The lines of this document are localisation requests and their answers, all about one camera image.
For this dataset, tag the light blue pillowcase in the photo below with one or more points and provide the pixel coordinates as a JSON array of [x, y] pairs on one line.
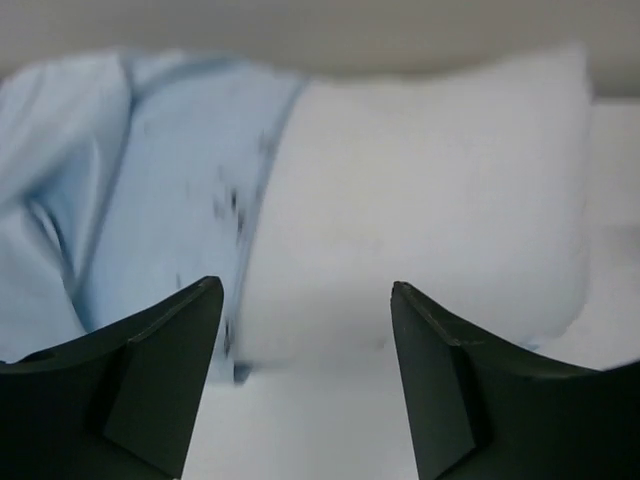
[[125, 177]]

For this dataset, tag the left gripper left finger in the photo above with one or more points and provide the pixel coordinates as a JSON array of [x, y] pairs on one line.
[[118, 403]]

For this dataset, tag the white pillow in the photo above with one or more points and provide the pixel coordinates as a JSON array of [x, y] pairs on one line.
[[471, 187]]

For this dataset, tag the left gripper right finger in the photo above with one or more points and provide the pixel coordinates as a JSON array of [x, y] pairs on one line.
[[480, 407]]

